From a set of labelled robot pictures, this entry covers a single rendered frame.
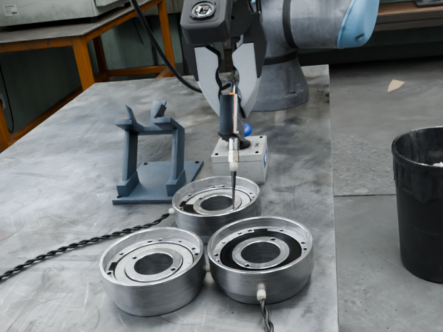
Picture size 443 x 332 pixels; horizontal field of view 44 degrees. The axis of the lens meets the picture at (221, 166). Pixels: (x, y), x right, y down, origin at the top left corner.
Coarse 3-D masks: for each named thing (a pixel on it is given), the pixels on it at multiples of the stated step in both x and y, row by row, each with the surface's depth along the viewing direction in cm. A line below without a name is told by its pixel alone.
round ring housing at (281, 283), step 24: (264, 216) 59; (216, 240) 57; (264, 240) 56; (312, 240) 53; (216, 264) 52; (240, 264) 53; (264, 264) 52; (288, 264) 50; (312, 264) 53; (240, 288) 51; (264, 288) 50; (288, 288) 51
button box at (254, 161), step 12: (228, 144) 77; (240, 144) 77; (252, 144) 77; (264, 144) 77; (216, 156) 75; (228, 156) 74; (240, 156) 74; (252, 156) 74; (264, 156) 76; (216, 168) 75; (228, 168) 75; (240, 168) 75; (252, 168) 75; (264, 168) 76; (252, 180) 75; (264, 180) 75
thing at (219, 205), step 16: (224, 176) 69; (176, 192) 67; (192, 192) 69; (224, 192) 68; (256, 192) 64; (176, 208) 63; (208, 208) 68; (224, 208) 68; (240, 208) 61; (256, 208) 63; (192, 224) 62; (208, 224) 61; (224, 224) 61; (208, 240) 62
